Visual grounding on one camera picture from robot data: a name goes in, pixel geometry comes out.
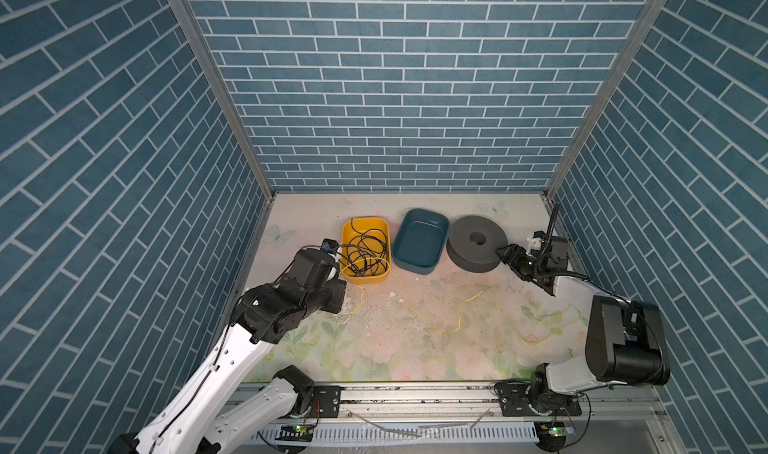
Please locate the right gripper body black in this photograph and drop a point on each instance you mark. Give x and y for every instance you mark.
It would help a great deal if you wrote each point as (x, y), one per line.
(525, 265)

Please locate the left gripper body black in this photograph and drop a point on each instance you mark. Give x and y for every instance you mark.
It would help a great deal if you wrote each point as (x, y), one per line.
(330, 298)

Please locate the grey cable spool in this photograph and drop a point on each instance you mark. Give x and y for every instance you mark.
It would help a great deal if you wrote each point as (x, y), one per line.
(473, 242)

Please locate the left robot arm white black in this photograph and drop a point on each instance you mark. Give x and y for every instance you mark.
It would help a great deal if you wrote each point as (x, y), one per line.
(194, 421)

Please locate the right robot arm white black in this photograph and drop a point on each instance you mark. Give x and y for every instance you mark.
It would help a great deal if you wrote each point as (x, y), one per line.
(625, 341)

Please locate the yellow plastic bin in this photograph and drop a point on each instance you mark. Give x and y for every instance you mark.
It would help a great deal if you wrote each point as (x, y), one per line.
(365, 250)

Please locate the teal plastic bin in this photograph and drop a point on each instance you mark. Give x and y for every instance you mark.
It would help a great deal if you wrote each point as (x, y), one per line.
(420, 240)

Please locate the left green circuit board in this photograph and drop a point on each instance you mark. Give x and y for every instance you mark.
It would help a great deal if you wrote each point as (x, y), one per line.
(295, 433)

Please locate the green circuit board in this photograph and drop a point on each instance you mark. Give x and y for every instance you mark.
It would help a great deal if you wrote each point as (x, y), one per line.
(295, 433)
(556, 430)

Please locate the right green circuit board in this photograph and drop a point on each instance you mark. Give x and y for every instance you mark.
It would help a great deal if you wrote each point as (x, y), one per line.
(556, 430)

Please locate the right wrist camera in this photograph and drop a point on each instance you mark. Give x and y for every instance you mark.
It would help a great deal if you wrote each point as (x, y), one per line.
(536, 241)

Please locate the white slotted cable duct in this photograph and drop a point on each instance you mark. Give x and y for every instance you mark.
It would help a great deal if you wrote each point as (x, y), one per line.
(366, 435)

